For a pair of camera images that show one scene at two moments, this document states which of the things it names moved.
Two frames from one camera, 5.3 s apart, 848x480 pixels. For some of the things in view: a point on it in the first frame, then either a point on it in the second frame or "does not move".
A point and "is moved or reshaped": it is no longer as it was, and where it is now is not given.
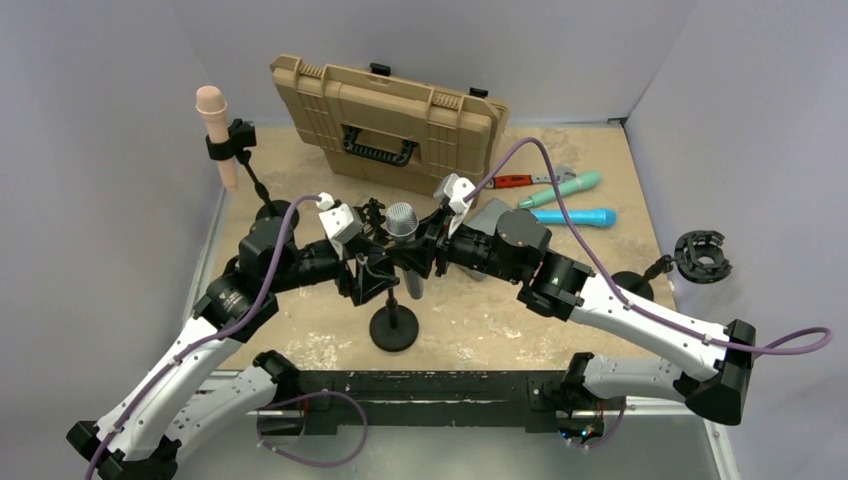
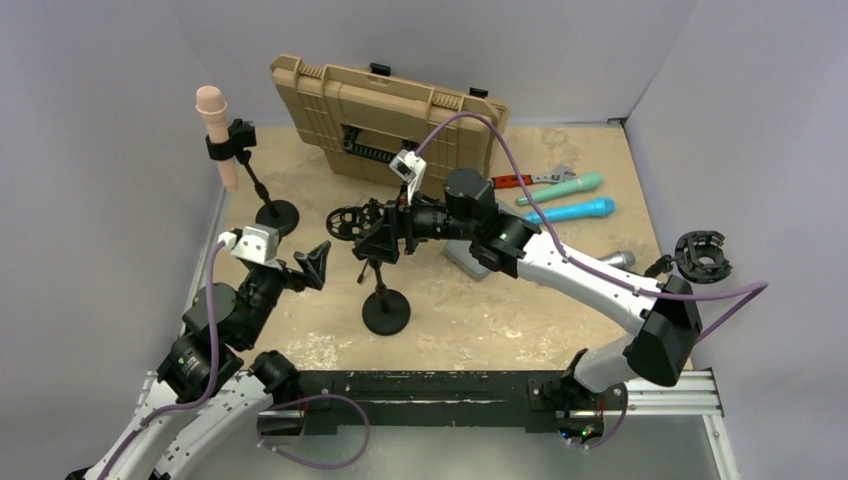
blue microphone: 603,218 is moved or reshaped
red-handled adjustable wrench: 513,181 does not move
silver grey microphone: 402,223 to 619,259
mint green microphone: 586,181 does not move
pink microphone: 210,102 does not move
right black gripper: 432,244 to 398,223
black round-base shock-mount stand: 700,259 does not move
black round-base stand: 394,328 is moved or reshaped
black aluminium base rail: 417,402 does not move
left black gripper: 366,279 to 312,263
